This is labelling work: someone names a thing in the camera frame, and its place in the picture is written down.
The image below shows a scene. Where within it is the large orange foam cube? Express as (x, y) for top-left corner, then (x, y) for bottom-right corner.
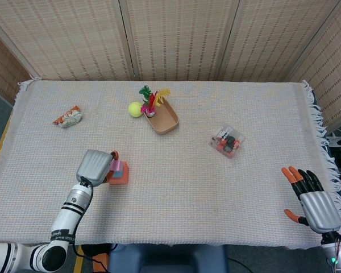
(107, 161), (130, 185)

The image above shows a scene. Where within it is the clear box with red pieces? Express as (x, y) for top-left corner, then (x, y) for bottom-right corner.
(207, 122), (246, 159)

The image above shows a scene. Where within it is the left robot hand grey orange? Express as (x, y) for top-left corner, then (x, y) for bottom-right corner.
(76, 150), (120, 187)

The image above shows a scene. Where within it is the white plastic fixture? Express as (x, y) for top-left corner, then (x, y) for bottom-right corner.
(326, 133), (341, 148)

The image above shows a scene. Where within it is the brown paper tray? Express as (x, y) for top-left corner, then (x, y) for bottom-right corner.
(143, 98), (180, 136)

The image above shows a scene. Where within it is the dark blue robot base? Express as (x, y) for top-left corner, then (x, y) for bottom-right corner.
(107, 243), (228, 273)

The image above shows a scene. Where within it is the yellow tennis ball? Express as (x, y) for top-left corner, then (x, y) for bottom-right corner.
(127, 101), (143, 118)

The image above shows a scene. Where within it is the right robot hand grey orange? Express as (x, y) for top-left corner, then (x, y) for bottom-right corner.
(281, 166), (341, 234)

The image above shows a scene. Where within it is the woven bamboo folding screen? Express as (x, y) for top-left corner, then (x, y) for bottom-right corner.
(0, 0), (341, 134)

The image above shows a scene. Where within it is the beige woven tablecloth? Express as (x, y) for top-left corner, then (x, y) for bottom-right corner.
(0, 79), (341, 251)

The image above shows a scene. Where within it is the crumpled printed snack packet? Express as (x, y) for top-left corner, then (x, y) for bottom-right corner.
(52, 105), (84, 129)

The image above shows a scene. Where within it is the colourful feather shuttlecock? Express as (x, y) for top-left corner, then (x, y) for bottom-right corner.
(138, 85), (171, 118)

